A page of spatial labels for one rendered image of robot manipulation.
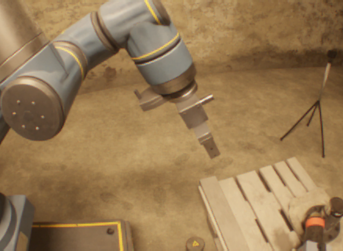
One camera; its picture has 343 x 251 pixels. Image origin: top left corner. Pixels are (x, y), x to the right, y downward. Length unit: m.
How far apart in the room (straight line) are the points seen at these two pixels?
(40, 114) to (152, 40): 0.23
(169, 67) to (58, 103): 0.23
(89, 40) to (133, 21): 0.09
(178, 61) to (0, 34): 0.31
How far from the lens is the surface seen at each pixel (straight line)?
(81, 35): 0.44
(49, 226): 1.26
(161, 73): 0.45
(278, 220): 1.46
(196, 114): 0.49
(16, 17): 0.33
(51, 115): 0.31
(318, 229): 1.24
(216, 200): 1.42
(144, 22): 0.41
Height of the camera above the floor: 1.34
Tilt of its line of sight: 38 degrees down
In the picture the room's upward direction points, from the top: 2 degrees counter-clockwise
